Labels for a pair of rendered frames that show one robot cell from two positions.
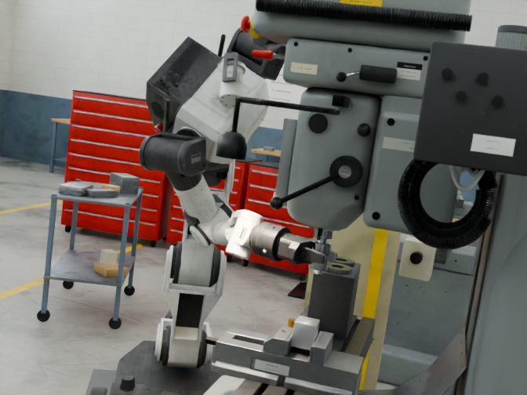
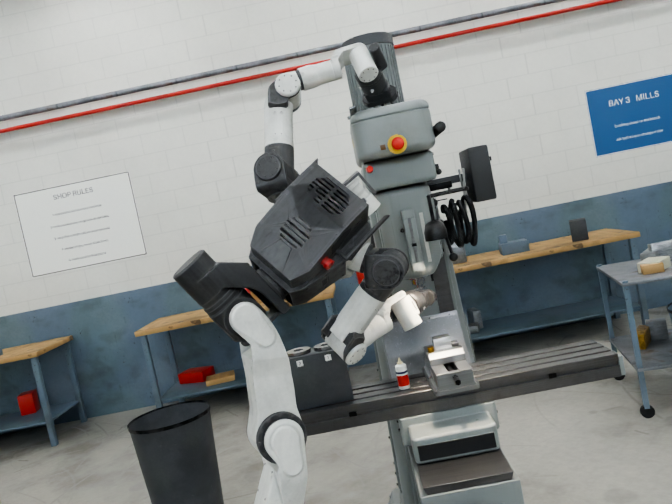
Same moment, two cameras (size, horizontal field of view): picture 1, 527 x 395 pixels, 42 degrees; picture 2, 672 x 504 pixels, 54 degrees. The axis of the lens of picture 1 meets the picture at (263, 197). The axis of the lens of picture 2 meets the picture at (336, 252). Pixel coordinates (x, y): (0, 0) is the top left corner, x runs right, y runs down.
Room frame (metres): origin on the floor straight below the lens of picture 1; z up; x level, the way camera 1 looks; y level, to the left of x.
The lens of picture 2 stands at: (2.38, 2.03, 1.60)
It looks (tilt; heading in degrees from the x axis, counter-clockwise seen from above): 4 degrees down; 257
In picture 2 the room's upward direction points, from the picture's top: 12 degrees counter-clockwise
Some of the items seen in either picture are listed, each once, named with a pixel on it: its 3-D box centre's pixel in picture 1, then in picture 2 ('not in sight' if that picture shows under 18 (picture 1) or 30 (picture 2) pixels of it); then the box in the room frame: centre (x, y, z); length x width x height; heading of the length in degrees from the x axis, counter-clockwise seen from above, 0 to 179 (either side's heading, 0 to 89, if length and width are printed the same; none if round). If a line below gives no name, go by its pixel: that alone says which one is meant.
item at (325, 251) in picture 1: (319, 256); not in sight; (1.62, -0.15, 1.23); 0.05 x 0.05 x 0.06
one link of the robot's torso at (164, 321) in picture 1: (183, 342); not in sight; (2.40, 0.22, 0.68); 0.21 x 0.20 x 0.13; 8
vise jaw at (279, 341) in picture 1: (281, 338); (445, 355); (1.60, -0.09, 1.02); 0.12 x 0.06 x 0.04; 166
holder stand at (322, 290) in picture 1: (334, 295); (317, 374); (2.03, -0.25, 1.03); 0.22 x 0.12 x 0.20; 168
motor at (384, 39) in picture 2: not in sight; (374, 81); (1.56, -0.40, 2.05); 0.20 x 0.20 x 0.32
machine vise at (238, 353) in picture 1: (289, 354); (446, 363); (1.59, -0.11, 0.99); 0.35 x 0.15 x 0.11; 76
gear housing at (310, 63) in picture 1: (365, 72); (396, 173); (1.61, -0.19, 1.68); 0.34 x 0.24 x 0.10; 75
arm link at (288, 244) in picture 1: (288, 247); (414, 302); (1.67, -0.08, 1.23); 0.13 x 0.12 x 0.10; 145
